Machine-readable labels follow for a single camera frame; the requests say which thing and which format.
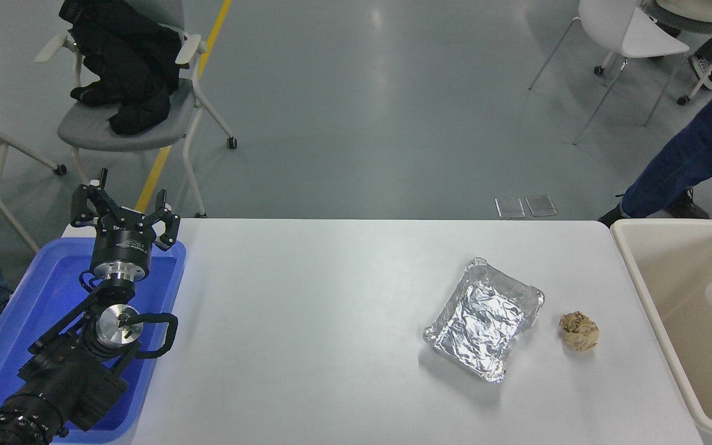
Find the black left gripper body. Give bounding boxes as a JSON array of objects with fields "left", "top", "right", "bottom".
[{"left": 90, "top": 210, "right": 154, "bottom": 266}]

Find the blue plastic tray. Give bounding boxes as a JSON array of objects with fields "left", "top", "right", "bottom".
[{"left": 0, "top": 237, "right": 187, "bottom": 444}]

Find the large pale plastic bin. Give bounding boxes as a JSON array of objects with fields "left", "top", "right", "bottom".
[{"left": 611, "top": 219, "right": 712, "bottom": 437}]

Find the standing person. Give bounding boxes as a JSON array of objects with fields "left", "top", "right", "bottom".
[{"left": 597, "top": 53, "right": 712, "bottom": 228}]

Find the black jacket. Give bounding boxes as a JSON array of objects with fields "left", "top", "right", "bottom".
[{"left": 59, "top": 0, "right": 184, "bottom": 135}]

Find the crumpled tan paper ball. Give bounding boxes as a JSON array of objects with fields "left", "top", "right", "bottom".
[{"left": 558, "top": 310, "right": 601, "bottom": 352}]

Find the grey chair with casters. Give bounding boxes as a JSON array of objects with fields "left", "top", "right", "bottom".
[{"left": 594, "top": 0, "right": 712, "bottom": 106}]

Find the seated person with sneakers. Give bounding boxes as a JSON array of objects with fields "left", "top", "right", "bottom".
[{"left": 653, "top": 0, "right": 712, "bottom": 91}]

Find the silver foil tray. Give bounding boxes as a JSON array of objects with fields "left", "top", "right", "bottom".
[{"left": 423, "top": 257, "right": 546, "bottom": 383}]

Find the white shell chair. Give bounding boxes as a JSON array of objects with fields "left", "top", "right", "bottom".
[{"left": 529, "top": 0, "right": 692, "bottom": 146}]

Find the grey seat white frame chair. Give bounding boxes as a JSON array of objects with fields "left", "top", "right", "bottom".
[{"left": 35, "top": 0, "right": 239, "bottom": 218}]

